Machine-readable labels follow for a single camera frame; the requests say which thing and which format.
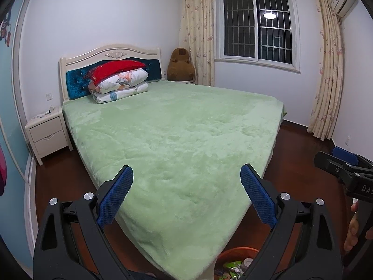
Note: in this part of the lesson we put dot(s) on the pink sticker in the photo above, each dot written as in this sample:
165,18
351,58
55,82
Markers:
1,169

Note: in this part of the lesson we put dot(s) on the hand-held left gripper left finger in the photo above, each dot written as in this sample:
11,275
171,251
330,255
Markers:
116,195

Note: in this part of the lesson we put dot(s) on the green plush blanket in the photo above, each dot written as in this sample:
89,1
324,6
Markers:
174,137

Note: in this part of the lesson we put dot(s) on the cartoon sticker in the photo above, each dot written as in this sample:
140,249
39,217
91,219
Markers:
4,32

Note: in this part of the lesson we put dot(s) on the person's right hand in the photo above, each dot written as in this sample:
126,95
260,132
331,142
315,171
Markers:
352,230

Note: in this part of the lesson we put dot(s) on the grey round lid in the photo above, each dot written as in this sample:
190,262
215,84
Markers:
248,262

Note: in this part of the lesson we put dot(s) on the barred window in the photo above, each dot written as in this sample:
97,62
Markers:
253,61

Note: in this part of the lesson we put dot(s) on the small white gadget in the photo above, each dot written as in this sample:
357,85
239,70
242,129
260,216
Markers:
50,110

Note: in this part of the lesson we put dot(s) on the green snack wrapper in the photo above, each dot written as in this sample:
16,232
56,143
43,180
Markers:
233,269

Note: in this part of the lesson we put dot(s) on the white nightstand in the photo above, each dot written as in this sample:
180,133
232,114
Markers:
185,82
46,128

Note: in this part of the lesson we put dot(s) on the white wall socket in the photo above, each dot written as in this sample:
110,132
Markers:
347,140
49,96

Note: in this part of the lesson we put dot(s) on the red pillow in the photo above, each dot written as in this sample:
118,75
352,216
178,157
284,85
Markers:
113,68

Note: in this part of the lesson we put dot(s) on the brown plush bear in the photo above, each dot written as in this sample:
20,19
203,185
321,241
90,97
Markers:
180,67

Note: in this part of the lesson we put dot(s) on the orange plastic bin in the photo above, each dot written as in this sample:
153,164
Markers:
233,252

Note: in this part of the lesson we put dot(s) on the light blue wardrobe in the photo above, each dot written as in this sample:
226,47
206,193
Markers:
11,122

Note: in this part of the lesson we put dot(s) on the long floral curtain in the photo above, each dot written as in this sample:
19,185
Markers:
327,78

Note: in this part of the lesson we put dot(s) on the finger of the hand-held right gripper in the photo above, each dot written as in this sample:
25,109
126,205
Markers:
345,155
332,164

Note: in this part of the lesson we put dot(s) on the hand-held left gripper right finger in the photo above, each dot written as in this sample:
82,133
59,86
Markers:
258,198

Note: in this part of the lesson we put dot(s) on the short floral curtain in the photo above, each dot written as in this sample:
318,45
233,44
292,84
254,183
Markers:
198,35

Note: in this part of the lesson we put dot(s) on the floral folded quilt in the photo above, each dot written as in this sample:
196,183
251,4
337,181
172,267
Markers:
125,78
125,94

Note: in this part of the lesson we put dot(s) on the white headboard with teal padding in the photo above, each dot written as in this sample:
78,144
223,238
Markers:
78,78

